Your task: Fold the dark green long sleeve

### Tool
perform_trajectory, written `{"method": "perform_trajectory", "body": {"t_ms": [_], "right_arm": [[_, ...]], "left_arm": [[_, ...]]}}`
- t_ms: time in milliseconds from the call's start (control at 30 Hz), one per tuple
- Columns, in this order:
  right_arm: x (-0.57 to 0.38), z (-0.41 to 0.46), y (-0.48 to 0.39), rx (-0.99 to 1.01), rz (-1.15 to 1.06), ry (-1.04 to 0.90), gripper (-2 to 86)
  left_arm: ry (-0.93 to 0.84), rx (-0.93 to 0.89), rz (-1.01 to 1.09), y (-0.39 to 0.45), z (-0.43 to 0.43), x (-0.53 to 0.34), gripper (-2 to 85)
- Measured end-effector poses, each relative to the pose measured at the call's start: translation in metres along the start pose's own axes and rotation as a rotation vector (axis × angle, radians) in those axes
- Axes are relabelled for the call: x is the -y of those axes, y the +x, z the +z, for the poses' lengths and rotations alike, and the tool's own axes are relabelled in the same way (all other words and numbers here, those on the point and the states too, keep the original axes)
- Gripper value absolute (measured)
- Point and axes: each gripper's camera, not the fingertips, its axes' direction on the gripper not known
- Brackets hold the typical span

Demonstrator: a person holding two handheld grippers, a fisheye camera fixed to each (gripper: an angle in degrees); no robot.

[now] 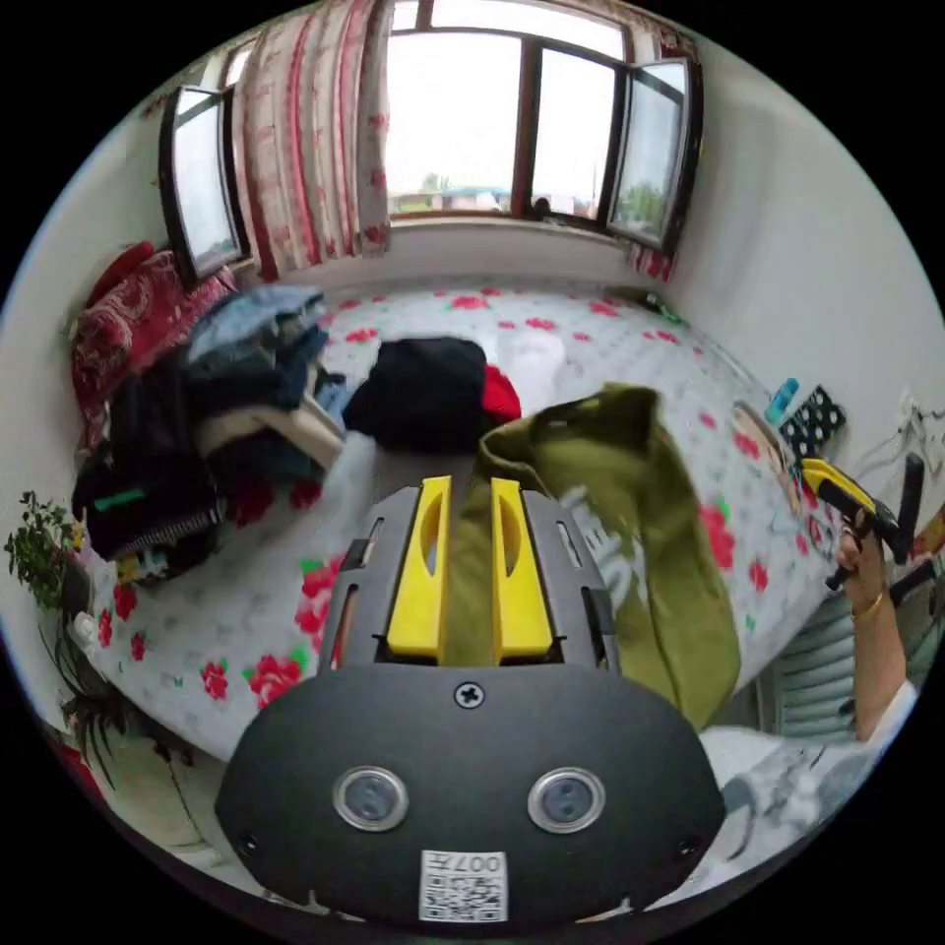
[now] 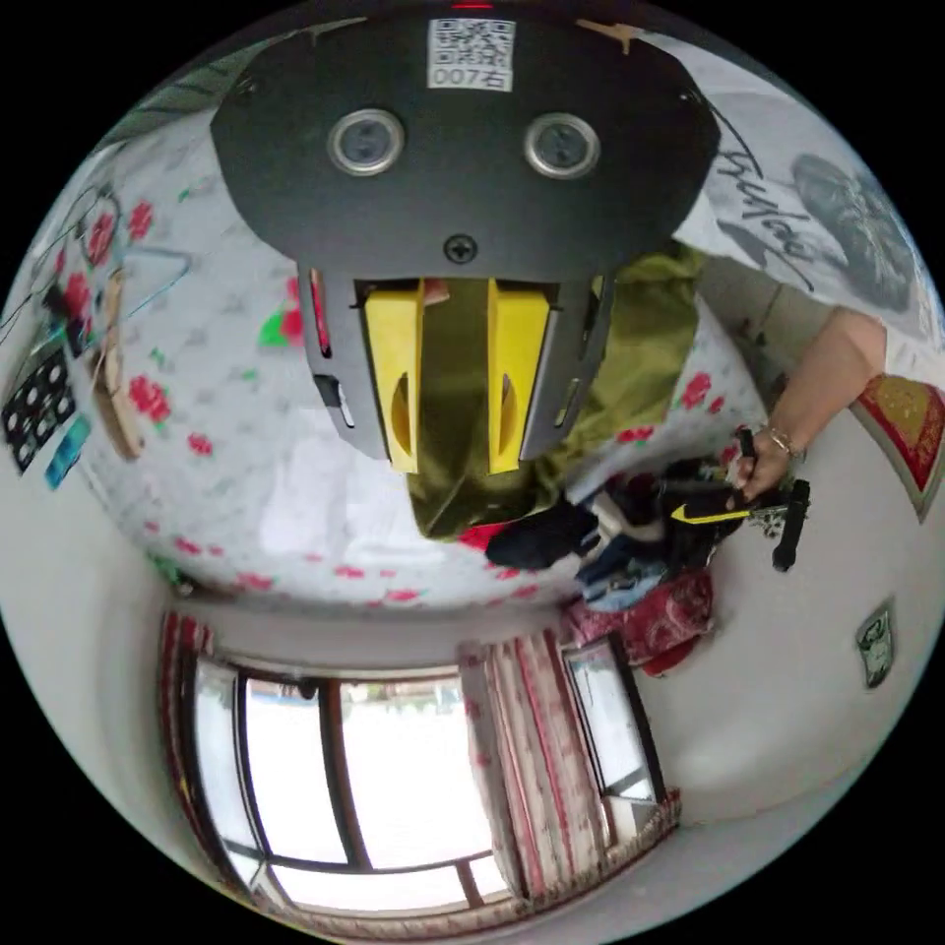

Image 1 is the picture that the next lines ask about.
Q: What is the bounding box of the person's right forearm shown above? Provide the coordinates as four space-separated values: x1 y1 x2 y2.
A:
847 590 919 744

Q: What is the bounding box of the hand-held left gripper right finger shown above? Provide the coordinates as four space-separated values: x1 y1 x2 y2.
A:
490 477 554 661

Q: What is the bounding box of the person's right hand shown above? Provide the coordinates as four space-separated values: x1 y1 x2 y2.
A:
835 509 889 612

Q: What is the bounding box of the window with brown frame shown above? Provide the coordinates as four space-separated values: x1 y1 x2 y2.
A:
157 0 704 290

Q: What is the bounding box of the pile of clothes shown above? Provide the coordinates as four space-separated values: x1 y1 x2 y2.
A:
72 283 348 586

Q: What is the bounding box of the black dotted bag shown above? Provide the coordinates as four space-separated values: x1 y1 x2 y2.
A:
778 383 849 465

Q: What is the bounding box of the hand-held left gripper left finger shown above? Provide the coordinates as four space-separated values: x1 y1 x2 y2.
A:
386 475 453 661

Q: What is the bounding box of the bed with floral sheet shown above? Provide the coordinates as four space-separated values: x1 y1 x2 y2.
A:
73 283 851 763

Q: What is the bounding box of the red garment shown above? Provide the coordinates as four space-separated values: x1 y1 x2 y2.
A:
482 364 524 424

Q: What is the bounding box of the green potted plant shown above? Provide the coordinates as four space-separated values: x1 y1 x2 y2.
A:
3 489 195 792

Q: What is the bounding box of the dark green long sleeve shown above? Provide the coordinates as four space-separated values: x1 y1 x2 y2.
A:
442 383 742 729

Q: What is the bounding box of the red patterned rolled blanket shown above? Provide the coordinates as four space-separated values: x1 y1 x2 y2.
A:
69 241 239 453

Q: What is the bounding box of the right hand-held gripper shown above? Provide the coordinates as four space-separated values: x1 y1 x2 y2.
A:
800 457 914 594

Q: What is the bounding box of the person's body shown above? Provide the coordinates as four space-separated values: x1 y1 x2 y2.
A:
699 678 921 866

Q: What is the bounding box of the black garment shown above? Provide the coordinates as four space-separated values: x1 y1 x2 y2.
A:
342 336 493 454

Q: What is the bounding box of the red and white floral curtain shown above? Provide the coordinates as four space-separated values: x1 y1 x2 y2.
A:
231 0 394 284

